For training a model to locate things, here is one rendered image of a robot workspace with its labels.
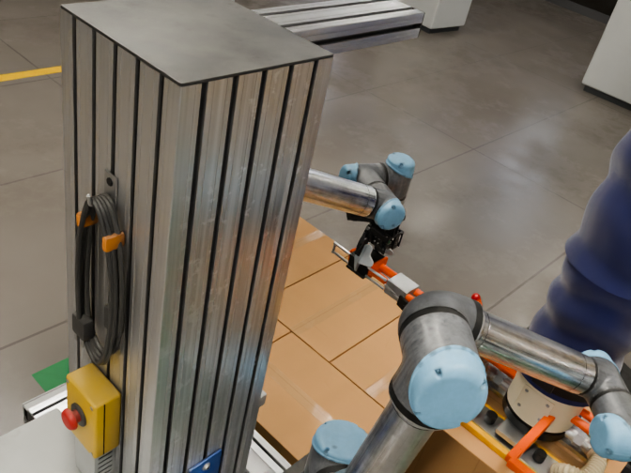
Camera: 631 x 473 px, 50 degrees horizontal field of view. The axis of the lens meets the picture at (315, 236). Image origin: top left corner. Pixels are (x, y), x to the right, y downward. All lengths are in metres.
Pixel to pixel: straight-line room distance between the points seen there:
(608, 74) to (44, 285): 6.13
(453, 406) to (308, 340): 1.62
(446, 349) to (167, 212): 0.45
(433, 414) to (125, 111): 0.60
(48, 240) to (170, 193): 3.08
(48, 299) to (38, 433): 2.15
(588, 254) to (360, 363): 1.31
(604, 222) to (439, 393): 0.57
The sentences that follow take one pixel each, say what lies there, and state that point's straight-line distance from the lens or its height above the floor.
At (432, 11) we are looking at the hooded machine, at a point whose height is 0.26.
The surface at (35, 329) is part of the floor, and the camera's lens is 3.37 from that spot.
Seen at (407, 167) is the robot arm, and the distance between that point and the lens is 1.72.
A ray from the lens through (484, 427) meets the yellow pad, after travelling 1.77.
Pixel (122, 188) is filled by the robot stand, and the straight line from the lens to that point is 0.91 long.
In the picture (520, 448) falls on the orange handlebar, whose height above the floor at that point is 1.21.
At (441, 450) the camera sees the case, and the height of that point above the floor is 1.01.
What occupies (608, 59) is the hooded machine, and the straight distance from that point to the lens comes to 7.90.
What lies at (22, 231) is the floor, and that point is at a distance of 3.96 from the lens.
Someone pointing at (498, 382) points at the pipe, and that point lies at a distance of 1.82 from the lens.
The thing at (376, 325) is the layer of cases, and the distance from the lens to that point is 2.76.
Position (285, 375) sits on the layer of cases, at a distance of 2.47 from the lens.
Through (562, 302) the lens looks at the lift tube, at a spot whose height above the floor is 1.50.
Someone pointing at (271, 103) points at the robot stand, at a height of 1.98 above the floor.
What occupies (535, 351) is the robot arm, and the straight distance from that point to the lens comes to 1.24.
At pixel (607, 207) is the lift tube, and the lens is 1.41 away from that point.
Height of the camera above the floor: 2.33
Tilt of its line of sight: 34 degrees down
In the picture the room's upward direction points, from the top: 13 degrees clockwise
